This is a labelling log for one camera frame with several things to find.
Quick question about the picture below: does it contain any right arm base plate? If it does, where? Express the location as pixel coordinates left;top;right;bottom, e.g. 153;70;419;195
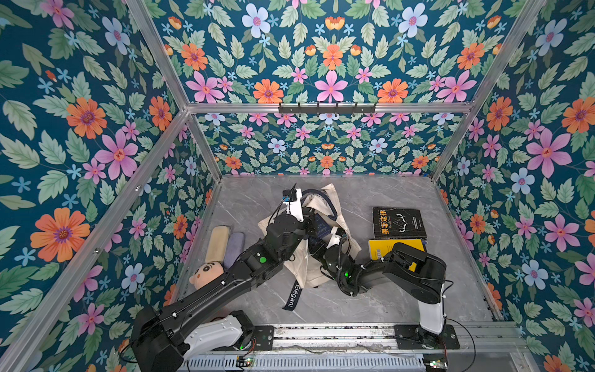
394;325;460;350

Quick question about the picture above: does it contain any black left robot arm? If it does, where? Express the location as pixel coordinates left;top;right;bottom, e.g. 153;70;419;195
130;214;312;371

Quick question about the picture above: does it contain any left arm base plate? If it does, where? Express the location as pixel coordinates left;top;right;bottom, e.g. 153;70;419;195
215;325;275;353

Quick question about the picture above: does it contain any cream canvas tote bag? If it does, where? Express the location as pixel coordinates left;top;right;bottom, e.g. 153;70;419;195
284;183;362;288

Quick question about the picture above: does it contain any cartoon boy plush doll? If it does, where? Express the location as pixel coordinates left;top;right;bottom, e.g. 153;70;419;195
189;262;224;290

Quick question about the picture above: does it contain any purple fabric glasses case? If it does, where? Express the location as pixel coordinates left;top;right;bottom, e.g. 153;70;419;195
223;232;245;269

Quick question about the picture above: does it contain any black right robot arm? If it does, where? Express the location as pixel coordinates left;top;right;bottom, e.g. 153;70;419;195
308;235;452;349

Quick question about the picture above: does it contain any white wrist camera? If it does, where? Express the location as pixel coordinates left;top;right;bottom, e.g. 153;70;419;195
282;187;304;223
326;234;343;250

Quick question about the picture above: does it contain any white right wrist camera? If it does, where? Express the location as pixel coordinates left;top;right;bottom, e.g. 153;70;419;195
326;234;343;250

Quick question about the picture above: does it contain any beige glasses case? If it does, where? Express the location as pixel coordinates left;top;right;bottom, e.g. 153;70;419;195
205;226;230;264

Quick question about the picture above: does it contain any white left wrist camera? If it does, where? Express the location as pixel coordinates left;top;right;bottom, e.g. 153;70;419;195
282;187;304;223

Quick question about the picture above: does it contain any black hook rail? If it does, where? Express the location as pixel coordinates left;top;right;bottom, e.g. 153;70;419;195
277;102;377;116

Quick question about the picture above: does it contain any yellow spine book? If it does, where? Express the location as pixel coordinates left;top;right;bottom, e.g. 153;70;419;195
368;240;428;272

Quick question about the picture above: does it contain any black Elegant bag label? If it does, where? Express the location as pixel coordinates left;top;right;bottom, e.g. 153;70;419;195
282;281;303;312

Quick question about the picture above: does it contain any black Murphy's Law book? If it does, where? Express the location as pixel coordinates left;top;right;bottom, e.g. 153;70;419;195
372;206;427;240

